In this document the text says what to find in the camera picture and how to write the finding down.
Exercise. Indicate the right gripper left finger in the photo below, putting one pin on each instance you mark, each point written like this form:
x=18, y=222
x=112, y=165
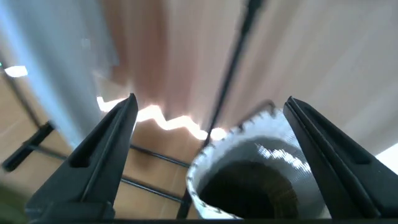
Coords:
x=90, y=168

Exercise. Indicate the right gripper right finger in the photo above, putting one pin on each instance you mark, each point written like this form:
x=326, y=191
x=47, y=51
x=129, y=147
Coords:
x=339, y=165

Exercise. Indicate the green garment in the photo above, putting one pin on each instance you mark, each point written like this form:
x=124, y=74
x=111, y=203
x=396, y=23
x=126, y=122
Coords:
x=9, y=205

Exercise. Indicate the white laundry basket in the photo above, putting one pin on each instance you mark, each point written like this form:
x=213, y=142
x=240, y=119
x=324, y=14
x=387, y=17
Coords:
x=267, y=127

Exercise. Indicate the black clothes rack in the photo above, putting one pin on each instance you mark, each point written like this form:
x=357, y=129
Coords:
x=230, y=71

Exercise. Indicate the beige curtain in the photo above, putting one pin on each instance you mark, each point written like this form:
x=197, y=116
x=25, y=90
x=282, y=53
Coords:
x=311, y=46

